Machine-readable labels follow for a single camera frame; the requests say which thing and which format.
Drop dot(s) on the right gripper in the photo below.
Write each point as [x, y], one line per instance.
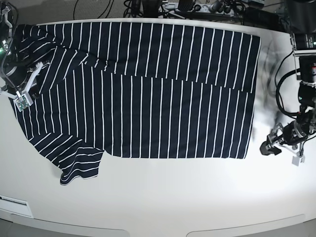
[32, 86]

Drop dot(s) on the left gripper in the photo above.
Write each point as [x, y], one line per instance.
[288, 135]

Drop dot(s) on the navy white striped T-shirt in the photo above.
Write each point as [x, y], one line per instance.
[137, 90]

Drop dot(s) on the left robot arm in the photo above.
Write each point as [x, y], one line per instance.
[302, 24]

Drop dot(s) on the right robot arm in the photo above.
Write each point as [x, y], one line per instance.
[14, 65]

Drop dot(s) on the black box on floor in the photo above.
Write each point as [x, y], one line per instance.
[261, 18]

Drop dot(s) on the grey power strip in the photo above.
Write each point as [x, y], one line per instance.
[197, 8]

